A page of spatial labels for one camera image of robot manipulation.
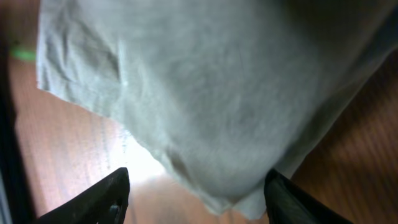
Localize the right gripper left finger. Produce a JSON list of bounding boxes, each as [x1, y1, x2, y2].
[[34, 167, 130, 224]]

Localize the beige shorts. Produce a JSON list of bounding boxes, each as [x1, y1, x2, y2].
[[37, 0, 397, 219]]

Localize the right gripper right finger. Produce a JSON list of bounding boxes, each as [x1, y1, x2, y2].
[[264, 169, 351, 224]]

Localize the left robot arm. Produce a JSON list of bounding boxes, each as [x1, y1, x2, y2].
[[1, 40, 35, 223]]

